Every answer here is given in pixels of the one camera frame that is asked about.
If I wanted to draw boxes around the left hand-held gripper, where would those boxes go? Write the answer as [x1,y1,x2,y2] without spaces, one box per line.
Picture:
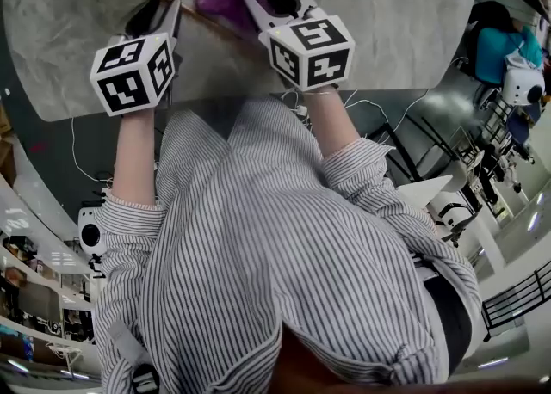
[89,0,183,118]

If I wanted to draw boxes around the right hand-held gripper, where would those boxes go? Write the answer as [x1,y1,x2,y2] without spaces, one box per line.
[241,0,356,93]

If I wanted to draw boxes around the person's left forearm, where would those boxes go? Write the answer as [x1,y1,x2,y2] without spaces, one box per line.
[111,108,158,209]

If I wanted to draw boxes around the person's right forearm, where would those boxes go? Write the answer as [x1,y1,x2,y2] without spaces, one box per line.
[302,83,363,157]

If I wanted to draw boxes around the black metal chair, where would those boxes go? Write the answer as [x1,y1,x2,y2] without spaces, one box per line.
[368,115,460,183]

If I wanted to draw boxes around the white device with black lens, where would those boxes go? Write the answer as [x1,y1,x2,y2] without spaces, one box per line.
[500,65,547,107]
[76,206,108,256]

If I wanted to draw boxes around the striped grey shirt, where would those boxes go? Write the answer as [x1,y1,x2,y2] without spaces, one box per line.
[91,97,484,394]

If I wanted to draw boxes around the blue chair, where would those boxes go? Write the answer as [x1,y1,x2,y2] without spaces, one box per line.
[504,104,542,149]

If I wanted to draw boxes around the white shelf unit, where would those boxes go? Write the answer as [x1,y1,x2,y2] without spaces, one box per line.
[0,228,96,383]

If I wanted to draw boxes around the black trousers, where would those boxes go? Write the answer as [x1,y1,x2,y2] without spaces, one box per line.
[423,271,474,379]

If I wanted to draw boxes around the black metal railing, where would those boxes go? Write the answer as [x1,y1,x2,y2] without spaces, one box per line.
[480,259,551,342]

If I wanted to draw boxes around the white cable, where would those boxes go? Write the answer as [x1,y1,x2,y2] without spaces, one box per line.
[70,116,114,183]
[342,88,432,138]

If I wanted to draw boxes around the grey strap with black buckle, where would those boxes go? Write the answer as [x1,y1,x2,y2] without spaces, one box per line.
[106,317,161,394]

